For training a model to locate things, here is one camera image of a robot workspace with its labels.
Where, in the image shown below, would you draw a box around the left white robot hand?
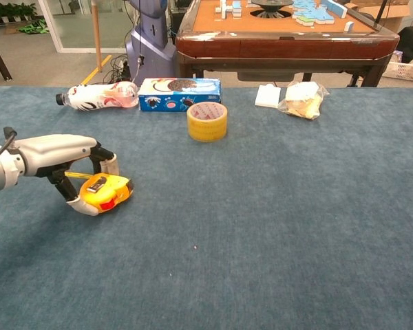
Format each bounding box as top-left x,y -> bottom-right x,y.
15,134 -> 120,217

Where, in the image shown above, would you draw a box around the yellow tape measure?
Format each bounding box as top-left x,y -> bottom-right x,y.
64,171 -> 135,212

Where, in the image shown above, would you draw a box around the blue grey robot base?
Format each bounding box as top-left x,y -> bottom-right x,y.
125,0 -> 177,87

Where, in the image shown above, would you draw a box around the yellow packing tape roll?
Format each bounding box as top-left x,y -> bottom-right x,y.
187,101 -> 229,143

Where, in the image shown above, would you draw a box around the plastic bottle with printed label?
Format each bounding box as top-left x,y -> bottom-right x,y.
55,80 -> 140,112

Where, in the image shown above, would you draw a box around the wooden pole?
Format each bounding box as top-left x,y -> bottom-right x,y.
90,0 -> 103,72

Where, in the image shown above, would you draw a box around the blue cookie box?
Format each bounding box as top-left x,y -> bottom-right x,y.
138,78 -> 222,113

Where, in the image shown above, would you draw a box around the green cloth on floor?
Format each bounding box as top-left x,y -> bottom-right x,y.
17,19 -> 51,35

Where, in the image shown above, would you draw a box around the row of green plants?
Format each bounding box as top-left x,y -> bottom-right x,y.
0,1 -> 39,25

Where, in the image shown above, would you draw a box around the blue table cloth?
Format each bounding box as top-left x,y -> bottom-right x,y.
0,85 -> 413,330

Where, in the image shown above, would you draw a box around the small white flat box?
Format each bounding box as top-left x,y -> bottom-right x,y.
254,84 -> 282,109

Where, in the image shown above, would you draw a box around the stacked mahjong tiles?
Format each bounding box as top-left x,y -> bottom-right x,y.
214,0 -> 244,19

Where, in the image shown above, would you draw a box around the brown mahjong table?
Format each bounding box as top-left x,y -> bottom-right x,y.
175,0 -> 401,88

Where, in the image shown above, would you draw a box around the clear bag of snacks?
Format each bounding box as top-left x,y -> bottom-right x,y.
277,80 -> 331,121

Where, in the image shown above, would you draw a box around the pile of mahjong tiles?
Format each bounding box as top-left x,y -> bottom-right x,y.
291,0 -> 349,28

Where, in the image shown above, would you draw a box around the black tripod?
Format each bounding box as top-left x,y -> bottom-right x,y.
374,0 -> 389,29

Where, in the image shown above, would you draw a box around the white plastic basket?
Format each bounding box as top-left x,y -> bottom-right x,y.
381,56 -> 413,84

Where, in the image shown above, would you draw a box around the cardboard box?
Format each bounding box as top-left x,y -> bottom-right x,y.
350,0 -> 413,34

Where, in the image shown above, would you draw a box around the black cable on left wrist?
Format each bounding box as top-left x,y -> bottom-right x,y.
0,126 -> 19,170

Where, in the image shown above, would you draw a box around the tangle of black floor cables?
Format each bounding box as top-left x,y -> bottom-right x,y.
102,54 -> 133,85

